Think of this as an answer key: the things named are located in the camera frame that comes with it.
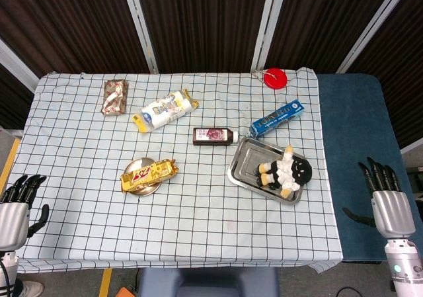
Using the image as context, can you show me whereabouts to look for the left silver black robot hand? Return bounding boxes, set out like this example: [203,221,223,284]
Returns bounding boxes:
[0,174,50,252]

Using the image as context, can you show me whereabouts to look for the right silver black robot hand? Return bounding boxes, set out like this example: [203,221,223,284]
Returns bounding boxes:
[342,157,416,240]

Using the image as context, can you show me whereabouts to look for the black white plush doll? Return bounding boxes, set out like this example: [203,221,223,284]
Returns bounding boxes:
[256,144,313,198]

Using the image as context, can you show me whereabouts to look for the gold biscuit packet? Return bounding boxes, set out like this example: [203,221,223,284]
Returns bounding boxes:
[119,159,180,194]

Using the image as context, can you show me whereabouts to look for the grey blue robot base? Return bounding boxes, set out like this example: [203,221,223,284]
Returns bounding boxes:
[137,266,280,297]

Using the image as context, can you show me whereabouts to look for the white sneaker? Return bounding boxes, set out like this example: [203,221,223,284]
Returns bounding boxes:
[15,279,44,297]

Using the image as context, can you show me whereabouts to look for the brown divider panel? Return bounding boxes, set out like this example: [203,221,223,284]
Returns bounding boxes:
[0,0,151,79]
[345,0,423,149]
[266,0,406,75]
[134,0,271,74]

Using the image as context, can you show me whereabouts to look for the round steel plate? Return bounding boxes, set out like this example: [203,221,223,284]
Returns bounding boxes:
[124,157,163,196]

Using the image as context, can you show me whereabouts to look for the blue cookie box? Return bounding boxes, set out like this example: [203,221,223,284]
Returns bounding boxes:
[249,99,305,138]

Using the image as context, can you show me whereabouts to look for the rectangular steel tray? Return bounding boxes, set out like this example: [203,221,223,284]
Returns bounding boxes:
[227,136,307,206]

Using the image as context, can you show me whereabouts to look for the brown gold snack packet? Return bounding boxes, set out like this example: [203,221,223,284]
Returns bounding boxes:
[100,78,129,116]

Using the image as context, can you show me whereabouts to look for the red round disc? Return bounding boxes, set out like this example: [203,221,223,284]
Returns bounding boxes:
[263,67,289,89]

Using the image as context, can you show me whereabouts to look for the white checked tablecloth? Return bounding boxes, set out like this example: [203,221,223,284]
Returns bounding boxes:
[15,67,344,275]

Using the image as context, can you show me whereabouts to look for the white yellow snack packet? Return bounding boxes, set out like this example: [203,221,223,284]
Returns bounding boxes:
[132,89,200,134]

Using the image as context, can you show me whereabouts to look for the brown drink bottle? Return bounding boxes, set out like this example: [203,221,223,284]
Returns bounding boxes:
[192,127,239,146]

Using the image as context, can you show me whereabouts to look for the black floor cable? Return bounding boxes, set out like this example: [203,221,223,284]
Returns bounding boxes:
[336,286,360,297]

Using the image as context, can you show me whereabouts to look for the white divider frame post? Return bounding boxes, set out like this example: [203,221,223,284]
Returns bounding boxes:
[0,38,40,93]
[253,0,289,73]
[120,0,160,74]
[336,0,416,74]

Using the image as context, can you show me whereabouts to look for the white string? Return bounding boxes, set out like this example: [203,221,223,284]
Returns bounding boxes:
[251,69,277,79]

